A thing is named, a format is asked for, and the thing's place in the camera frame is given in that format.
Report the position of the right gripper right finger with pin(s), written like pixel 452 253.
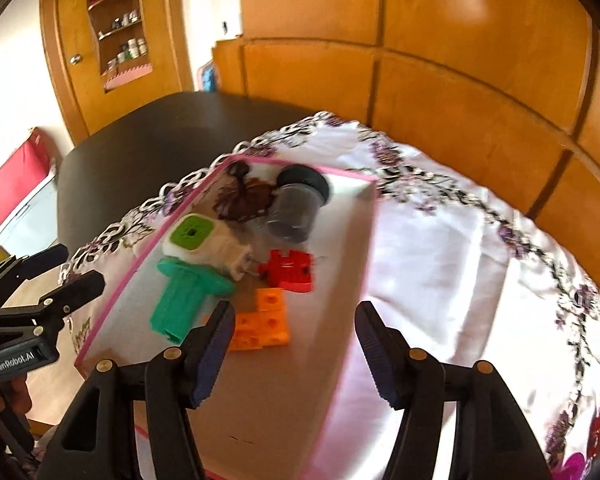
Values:
pixel 493 439

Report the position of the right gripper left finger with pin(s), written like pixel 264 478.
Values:
pixel 96 437

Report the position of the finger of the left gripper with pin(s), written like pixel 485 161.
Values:
pixel 55 306
pixel 15 271

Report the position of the magenta plastic funnel cup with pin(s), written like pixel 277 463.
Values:
pixel 576 467

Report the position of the red cylindrical capsule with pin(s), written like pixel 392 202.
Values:
pixel 593 444

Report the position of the green plastic T-shaped piece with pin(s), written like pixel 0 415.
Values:
pixel 188 287

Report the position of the white green plug-in device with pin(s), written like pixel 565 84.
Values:
pixel 203 241

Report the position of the orange linked cubes toy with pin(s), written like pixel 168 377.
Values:
pixel 261 318

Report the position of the dark red flower-shaped dish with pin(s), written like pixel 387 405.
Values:
pixel 245 198

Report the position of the red plastic block toy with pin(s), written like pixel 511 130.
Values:
pixel 291 270

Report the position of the black-lidded clear jar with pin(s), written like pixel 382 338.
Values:
pixel 301 192

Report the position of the person's left hand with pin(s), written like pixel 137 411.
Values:
pixel 15 395

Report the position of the red and white board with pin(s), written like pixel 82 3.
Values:
pixel 28 196

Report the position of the white embroidered floral tablecloth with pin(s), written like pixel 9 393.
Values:
pixel 464 275

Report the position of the black padded massage table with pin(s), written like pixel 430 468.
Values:
pixel 127 162

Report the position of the pink-rimmed white tray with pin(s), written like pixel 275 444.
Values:
pixel 265 413

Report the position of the wooden shelf cupboard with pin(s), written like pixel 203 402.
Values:
pixel 109 57

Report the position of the wooden wall cabinet panelling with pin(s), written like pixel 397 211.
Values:
pixel 507 92

